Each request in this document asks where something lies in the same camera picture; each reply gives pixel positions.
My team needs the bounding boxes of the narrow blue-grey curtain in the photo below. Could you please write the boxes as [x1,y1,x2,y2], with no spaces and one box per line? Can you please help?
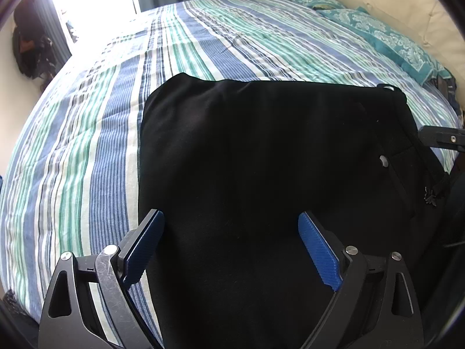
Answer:
[35,0,72,67]

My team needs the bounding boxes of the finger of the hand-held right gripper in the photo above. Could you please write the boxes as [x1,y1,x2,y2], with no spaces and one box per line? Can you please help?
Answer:
[418,125,465,152]

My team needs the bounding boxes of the striped bed sheet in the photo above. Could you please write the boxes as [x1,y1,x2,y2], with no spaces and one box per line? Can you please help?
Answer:
[0,0,462,330]

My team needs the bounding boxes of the teal patterned pillow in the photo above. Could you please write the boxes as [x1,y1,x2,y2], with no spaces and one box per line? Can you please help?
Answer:
[319,7,447,85]
[278,0,346,11]

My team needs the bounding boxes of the dark object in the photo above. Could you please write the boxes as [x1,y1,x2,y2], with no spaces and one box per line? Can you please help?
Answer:
[435,75,458,99]

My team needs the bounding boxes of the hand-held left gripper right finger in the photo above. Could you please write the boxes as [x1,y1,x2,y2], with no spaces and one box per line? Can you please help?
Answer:
[298,211,425,349]

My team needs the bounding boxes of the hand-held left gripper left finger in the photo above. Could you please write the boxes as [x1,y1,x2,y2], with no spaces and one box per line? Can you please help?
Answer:
[38,209,165,349]

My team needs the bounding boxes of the hanging dark bags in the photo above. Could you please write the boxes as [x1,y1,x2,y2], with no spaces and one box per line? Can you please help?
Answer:
[12,0,56,81]

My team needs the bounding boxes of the cream padded headboard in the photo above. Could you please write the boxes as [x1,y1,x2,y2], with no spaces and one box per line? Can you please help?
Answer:
[301,0,465,108]

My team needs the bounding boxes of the black pants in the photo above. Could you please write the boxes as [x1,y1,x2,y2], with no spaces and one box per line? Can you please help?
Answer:
[137,73,455,349]

